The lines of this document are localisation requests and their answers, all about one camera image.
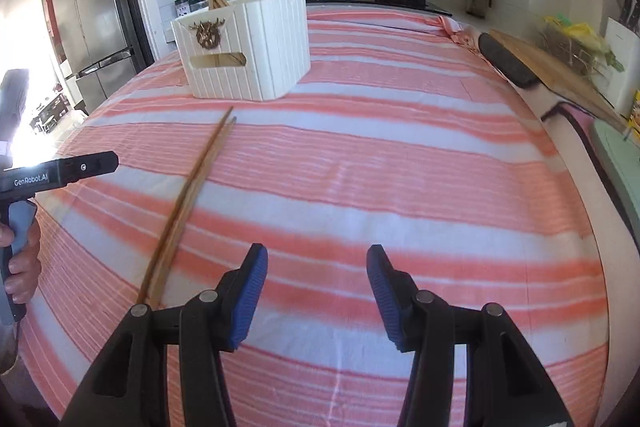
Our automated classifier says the pink striped table cloth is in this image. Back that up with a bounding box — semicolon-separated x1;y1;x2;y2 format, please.
20;8;608;426

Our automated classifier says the silver refrigerator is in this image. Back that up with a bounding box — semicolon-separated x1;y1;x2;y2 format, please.
42;0;154;114

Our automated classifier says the white ribbed utensil box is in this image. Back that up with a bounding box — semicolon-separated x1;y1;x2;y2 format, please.
171;0;311;102

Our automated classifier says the spice jar rack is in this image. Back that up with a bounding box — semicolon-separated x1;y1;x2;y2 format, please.
174;0;208;17

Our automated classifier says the person left hand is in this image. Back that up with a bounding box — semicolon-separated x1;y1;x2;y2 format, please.
4;220;41;305

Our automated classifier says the green sink tray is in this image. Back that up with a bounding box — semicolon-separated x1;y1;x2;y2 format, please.
590;120;639;246

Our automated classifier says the wooden cutting board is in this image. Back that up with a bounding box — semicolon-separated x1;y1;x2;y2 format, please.
489;29;626;132

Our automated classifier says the black cutting board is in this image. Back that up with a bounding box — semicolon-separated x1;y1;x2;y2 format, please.
478;32;540;89

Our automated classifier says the yellow green bag basket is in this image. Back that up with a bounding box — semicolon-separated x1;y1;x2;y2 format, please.
538;15;625;77

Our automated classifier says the yellow snack packet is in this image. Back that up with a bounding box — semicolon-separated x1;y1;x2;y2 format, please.
627;90;640;139

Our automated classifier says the wooden chopstick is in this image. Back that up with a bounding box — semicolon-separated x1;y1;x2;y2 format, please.
148;116;238;308
135;105;234;306

